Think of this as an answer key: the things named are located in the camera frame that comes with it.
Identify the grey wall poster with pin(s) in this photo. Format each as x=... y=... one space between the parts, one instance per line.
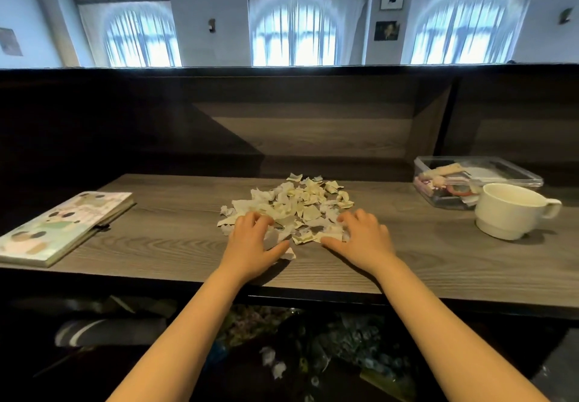
x=9 y=42

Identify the grey rolled mat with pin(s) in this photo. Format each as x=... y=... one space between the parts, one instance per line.
x=113 y=331

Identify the dark bag of crumpled waste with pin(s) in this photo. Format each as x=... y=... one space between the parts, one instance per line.
x=353 y=347

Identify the person's right hand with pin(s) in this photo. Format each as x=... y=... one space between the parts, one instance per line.
x=368 y=245

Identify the small wall lamp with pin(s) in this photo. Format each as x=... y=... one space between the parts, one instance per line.
x=211 y=25
x=565 y=15

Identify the person's right forearm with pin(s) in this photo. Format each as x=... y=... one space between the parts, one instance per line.
x=448 y=338

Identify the pile of torn paper scraps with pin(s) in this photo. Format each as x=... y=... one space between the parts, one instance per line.
x=294 y=205

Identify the dark wooden desk partition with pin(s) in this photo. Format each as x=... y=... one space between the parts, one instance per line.
x=289 y=117

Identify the dark unframed wall picture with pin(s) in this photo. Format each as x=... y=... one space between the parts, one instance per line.
x=386 y=30

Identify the purple small packet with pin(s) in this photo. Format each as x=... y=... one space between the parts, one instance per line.
x=423 y=185

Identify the clear plastic container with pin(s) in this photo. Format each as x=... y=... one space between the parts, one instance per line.
x=511 y=171

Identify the person's right thumb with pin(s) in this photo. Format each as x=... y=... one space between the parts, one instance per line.
x=334 y=245

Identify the person's left thumb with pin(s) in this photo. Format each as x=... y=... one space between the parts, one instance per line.
x=277 y=251

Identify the person's left forearm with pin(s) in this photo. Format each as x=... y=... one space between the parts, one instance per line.
x=181 y=343

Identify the white ceramic cup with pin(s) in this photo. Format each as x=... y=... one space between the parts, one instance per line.
x=506 y=214

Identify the white crumpled paper ball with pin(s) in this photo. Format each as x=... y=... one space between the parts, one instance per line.
x=273 y=363

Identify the arched window with white curtain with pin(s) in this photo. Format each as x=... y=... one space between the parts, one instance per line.
x=296 y=33
x=141 y=38
x=461 y=31

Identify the person's left hand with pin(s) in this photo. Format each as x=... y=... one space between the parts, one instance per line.
x=246 y=248

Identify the pastel patterned notebook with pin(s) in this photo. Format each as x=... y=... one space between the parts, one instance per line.
x=59 y=225

